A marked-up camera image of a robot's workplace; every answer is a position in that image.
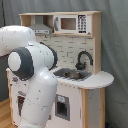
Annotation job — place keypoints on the grey toy sink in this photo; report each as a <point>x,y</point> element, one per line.
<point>72,74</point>

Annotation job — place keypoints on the wooden toy kitchen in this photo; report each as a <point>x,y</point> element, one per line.
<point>54,70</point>

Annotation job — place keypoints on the white dishwasher door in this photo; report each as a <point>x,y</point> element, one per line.
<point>66,110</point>

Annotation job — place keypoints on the white toy microwave door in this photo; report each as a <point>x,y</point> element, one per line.
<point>74,24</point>

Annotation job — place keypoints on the black toy faucet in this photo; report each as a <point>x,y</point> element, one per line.
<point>81,64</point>

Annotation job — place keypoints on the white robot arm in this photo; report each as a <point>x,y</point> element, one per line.
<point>32,61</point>

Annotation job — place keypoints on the grey range hood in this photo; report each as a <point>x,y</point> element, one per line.
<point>41,29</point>

